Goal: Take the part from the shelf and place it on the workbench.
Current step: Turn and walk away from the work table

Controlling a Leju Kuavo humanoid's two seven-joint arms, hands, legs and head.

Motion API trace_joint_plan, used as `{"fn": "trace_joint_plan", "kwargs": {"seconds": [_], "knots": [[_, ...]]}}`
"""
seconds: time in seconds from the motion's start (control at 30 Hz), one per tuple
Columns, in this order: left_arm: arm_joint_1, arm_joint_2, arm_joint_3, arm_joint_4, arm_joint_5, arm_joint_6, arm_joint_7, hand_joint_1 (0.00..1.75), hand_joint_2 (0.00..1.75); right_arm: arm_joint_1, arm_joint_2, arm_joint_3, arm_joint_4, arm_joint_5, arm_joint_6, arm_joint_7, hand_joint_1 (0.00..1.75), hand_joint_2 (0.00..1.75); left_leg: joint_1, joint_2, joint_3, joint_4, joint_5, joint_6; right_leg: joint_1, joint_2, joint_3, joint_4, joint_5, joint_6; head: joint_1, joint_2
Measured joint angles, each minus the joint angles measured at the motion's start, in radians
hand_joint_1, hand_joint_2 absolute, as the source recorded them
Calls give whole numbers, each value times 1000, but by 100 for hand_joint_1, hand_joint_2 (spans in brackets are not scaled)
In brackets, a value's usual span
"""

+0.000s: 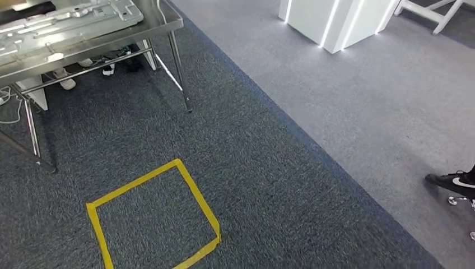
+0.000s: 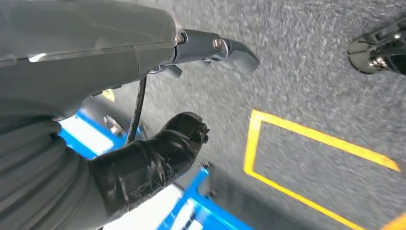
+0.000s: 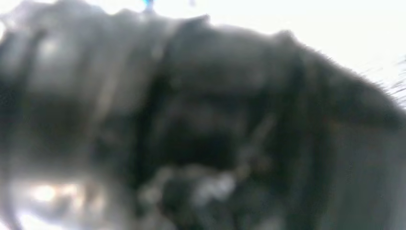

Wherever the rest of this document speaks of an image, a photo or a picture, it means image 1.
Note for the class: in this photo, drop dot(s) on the white lit cabinet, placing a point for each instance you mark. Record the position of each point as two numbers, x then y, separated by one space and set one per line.
308 18

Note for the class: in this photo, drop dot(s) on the stainless steel table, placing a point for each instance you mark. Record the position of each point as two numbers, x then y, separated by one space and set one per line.
156 22

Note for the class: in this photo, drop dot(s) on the aluminium fixture plate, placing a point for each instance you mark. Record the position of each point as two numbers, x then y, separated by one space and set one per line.
74 26

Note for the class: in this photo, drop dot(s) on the black stool with chrome base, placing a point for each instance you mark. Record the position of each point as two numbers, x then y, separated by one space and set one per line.
456 200

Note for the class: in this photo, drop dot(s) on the white frame furniture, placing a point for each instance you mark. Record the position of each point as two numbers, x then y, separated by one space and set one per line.
441 20

